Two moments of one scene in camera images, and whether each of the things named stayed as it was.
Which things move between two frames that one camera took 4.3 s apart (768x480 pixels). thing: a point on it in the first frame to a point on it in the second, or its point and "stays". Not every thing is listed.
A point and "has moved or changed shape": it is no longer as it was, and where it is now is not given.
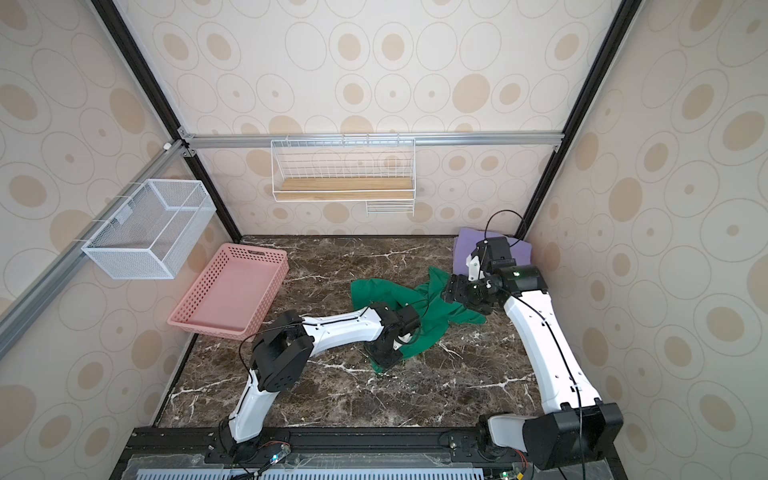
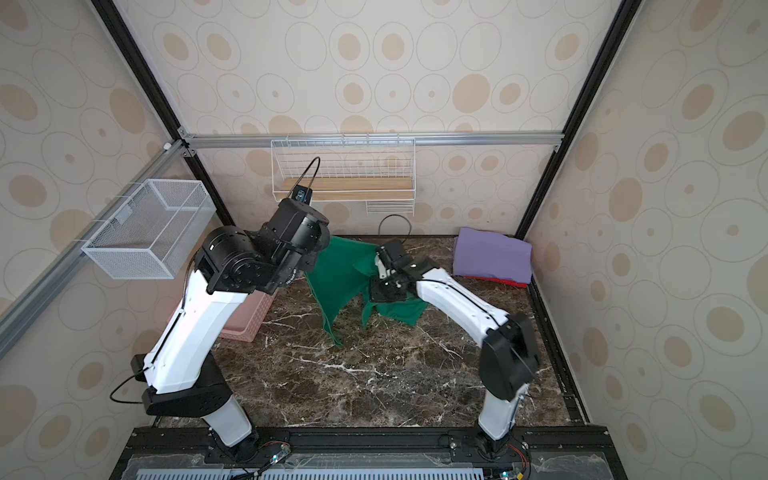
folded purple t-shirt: x=521 y=251 stays
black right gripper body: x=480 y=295 to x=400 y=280
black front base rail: x=339 y=452 stays
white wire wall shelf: x=379 y=169 stays
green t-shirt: x=435 y=313 has moved or changed shape
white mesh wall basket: x=151 y=232 stays
